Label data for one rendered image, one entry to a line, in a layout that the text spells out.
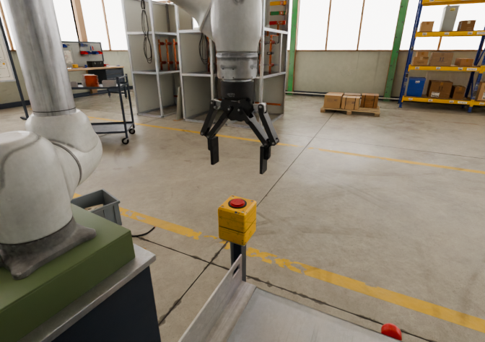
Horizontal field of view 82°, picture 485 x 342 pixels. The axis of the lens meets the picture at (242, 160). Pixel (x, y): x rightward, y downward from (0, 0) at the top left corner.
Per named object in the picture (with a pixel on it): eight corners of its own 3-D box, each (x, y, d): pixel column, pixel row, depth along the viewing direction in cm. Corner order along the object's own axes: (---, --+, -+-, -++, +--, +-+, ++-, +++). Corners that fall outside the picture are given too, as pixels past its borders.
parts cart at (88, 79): (136, 133, 462) (127, 72, 427) (128, 144, 407) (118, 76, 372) (76, 136, 447) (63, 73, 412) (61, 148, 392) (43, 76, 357)
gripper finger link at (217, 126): (232, 110, 64) (228, 105, 64) (206, 141, 70) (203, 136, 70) (239, 107, 67) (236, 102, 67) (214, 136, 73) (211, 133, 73)
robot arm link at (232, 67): (247, 53, 55) (247, 84, 57) (264, 52, 63) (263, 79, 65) (208, 53, 59) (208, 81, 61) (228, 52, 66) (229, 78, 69)
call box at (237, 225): (232, 224, 83) (231, 193, 79) (256, 230, 80) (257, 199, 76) (218, 239, 76) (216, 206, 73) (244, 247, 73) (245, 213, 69)
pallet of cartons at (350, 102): (325, 106, 689) (327, 90, 676) (378, 110, 645) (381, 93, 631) (320, 112, 621) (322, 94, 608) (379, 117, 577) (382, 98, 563)
